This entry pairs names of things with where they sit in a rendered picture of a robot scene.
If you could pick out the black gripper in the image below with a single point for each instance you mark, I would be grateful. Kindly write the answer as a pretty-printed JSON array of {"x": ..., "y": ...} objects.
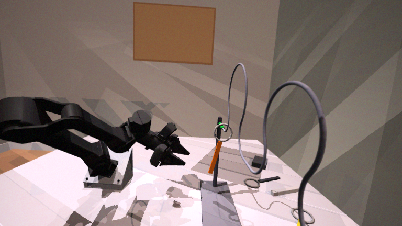
[{"x": 163, "y": 151}]

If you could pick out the beige loop with orange handle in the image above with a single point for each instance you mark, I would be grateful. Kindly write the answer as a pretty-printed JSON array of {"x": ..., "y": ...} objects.
[{"x": 217, "y": 150}]

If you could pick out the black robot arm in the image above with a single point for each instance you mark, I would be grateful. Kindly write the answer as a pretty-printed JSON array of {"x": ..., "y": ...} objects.
[{"x": 25, "y": 120}]

